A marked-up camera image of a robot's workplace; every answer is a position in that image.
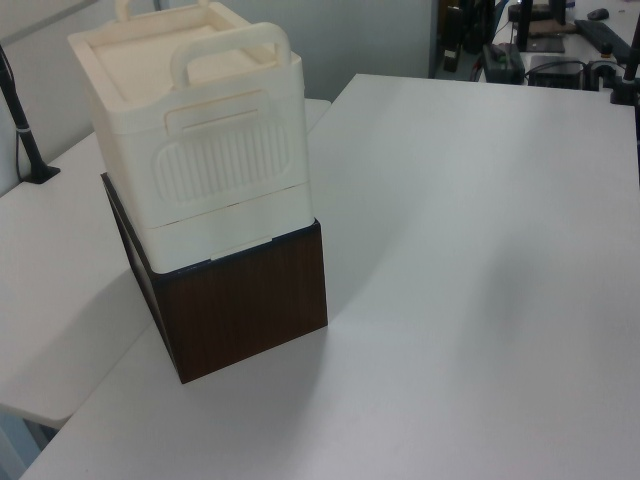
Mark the cream plastic cabinet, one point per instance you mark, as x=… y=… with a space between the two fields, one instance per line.
x=210 y=150

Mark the brown wooden drawer box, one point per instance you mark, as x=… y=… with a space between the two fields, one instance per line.
x=245 y=310

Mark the tall black box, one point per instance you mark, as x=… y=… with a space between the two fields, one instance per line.
x=452 y=35

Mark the green black device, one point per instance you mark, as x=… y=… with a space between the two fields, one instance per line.
x=502 y=65

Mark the black electronics box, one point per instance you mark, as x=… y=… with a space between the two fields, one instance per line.
x=555 y=72

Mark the black monitor stand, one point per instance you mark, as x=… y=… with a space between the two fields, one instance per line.
x=529 y=30

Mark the black pole stand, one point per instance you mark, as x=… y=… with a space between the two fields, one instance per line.
x=22 y=135

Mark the black keyboard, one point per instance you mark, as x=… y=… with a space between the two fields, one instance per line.
x=602 y=34

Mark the black computer mouse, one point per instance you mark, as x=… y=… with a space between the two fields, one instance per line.
x=597 y=14

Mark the black clamp mount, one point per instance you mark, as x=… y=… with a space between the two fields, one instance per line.
x=629 y=75

